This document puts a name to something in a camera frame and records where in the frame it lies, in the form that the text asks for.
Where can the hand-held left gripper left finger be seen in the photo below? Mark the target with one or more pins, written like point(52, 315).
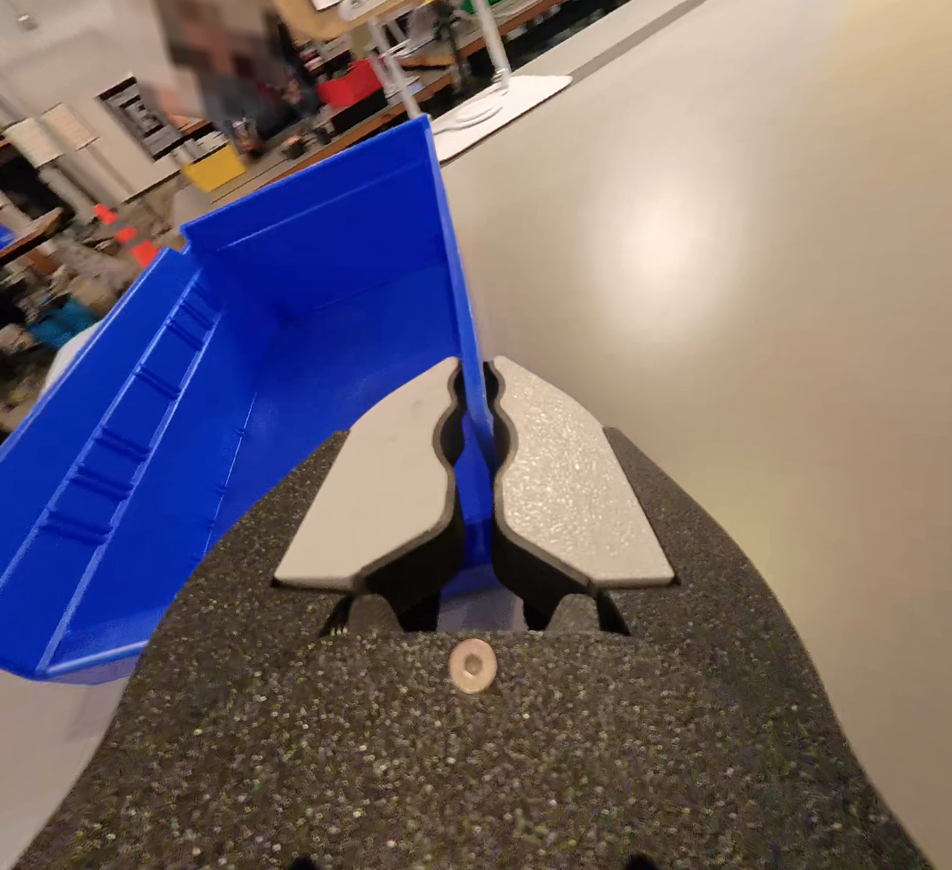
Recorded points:
point(372, 491)

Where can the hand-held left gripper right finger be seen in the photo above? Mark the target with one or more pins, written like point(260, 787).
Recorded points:
point(573, 498)

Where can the blue plastic bin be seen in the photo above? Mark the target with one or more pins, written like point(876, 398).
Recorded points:
point(335, 290)

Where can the teal plastic crate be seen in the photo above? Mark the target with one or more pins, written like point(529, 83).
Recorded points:
point(63, 323)

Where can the small yellow box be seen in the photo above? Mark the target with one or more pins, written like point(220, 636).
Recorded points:
point(216, 169)

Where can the red plastic bin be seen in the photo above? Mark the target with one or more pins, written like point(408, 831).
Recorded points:
point(349, 85)

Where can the white document stand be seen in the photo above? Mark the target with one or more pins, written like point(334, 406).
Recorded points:
point(506, 97)

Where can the black white marker board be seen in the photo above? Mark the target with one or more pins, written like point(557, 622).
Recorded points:
point(141, 115)

